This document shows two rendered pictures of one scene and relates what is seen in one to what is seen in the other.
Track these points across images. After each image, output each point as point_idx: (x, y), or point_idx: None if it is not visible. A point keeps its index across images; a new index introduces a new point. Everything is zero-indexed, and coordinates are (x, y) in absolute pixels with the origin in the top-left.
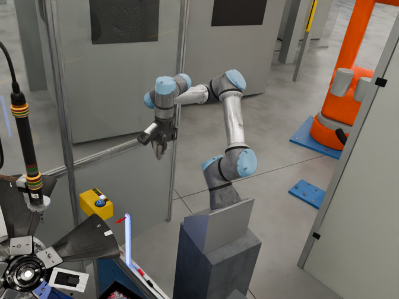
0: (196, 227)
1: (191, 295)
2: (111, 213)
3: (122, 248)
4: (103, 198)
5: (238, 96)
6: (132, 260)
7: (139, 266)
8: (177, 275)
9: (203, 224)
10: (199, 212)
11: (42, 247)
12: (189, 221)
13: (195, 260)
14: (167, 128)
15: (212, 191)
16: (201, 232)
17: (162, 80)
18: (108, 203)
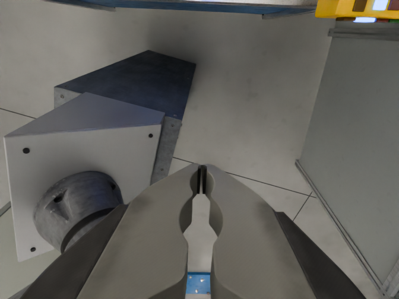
0: (102, 115)
1: (143, 72)
2: (320, 9)
3: (247, 2)
4: (372, 5)
5: None
6: (209, 0)
7: (188, 0)
8: (183, 82)
9: (58, 120)
10: (138, 156)
11: None
12: (136, 120)
13: (124, 90)
14: None
15: (92, 210)
16: (76, 111)
17: None
18: (344, 4)
